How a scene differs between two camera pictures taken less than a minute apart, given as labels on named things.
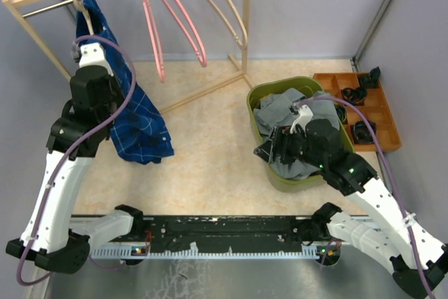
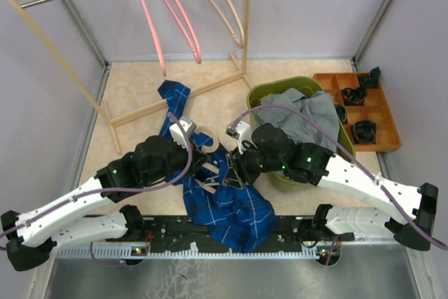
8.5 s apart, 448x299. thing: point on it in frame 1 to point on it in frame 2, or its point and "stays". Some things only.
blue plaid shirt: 141,133 to 241,216
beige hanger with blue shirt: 79,4 to 207,149
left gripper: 120,97 to 198,158
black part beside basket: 341,113 stays
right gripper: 281,138 to 237,169
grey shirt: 276,110 stays
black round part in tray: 361,133 stays
